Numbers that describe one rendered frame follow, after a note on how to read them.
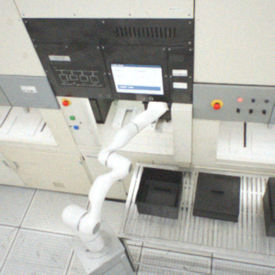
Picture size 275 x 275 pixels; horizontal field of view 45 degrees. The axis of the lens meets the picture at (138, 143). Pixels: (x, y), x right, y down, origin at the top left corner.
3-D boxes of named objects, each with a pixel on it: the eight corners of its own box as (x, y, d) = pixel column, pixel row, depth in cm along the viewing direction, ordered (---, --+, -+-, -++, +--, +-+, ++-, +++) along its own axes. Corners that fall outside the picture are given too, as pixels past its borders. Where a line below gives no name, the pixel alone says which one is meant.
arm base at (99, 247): (89, 264, 206) (82, 254, 192) (77, 240, 217) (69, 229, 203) (115, 247, 211) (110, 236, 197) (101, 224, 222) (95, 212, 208)
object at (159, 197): (145, 178, 240) (143, 166, 227) (183, 184, 234) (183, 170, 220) (137, 213, 224) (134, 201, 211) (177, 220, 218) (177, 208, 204)
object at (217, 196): (192, 215, 218) (192, 206, 208) (197, 178, 236) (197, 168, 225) (238, 223, 212) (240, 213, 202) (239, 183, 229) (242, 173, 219)
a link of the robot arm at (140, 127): (139, 115, 191) (164, 97, 213) (123, 126, 202) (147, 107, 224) (148, 127, 192) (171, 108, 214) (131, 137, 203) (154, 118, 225)
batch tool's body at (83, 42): (99, 204, 318) (17, 24, 166) (121, 129, 374) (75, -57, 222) (190, 216, 299) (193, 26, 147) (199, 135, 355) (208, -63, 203)
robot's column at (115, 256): (110, 303, 262) (87, 275, 203) (93, 274, 278) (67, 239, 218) (139, 282, 269) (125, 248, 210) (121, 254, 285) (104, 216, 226)
